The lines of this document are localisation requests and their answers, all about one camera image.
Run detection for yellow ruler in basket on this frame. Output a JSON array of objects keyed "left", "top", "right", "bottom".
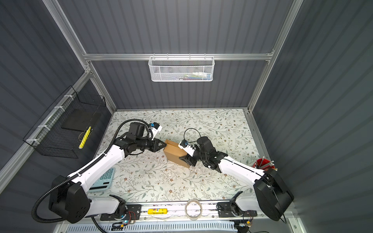
[{"left": 78, "top": 126, "right": 92, "bottom": 150}]

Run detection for red pencil cup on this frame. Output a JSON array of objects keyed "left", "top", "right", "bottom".
[{"left": 252, "top": 158, "right": 276, "bottom": 170}]

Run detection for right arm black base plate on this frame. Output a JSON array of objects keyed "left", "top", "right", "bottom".
[{"left": 216, "top": 202, "right": 257, "bottom": 218}]

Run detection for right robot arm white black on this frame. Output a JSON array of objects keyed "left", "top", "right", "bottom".
[{"left": 178, "top": 136, "right": 294, "bottom": 221}]

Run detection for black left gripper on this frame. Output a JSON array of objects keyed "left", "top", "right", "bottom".
[{"left": 136, "top": 137, "right": 167, "bottom": 152}]

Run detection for black wire mesh basket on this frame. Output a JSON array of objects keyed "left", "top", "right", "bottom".
[{"left": 23, "top": 88, "right": 106, "bottom": 159}]

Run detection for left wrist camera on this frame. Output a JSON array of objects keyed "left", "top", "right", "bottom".
[{"left": 150, "top": 122, "right": 162, "bottom": 138}]

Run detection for items in white basket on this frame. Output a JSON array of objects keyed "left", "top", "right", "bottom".
[{"left": 173, "top": 72, "right": 213, "bottom": 81}]

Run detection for black corrugated cable hose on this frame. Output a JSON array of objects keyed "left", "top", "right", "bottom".
[{"left": 31, "top": 118, "right": 152, "bottom": 233}]

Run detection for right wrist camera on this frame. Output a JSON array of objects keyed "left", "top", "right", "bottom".
[{"left": 178, "top": 139, "right": 196, "bottom": 157}]

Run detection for brown cardboard paper box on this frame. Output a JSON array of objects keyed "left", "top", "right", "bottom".
[{"left": 163, "top": 140, "right": 190, "bottom": 169}]

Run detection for black flat pad in basket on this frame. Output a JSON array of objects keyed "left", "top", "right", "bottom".
[{"left": 61, "top": 109, "right": 101, "bottom": 132}]

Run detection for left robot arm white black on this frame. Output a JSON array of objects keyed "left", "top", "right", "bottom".
[{"left": 49, "top": 119, "right": 166, "bottom": 223}]

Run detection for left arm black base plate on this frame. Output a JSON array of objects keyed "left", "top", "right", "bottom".
[{"left": 100, "top": 204, "right": 141, "bottom": 221}]

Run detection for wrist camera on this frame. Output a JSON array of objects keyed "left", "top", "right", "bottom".
[
  {"left": 150, "top": 122, "right": 162, "bottom": 138},
  {"left": 178, "top": 139, "right": 196, "bottom": 157}
]

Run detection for clear tape roll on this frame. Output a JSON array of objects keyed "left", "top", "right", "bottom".
[{"left": 184, "top": 199, "right": 203, "bottom": 221}]

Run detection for white wire mesh basket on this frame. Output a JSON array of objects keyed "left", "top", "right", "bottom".
[{"left": 148, "top": 56, "right": 215, "bottom": 82}]

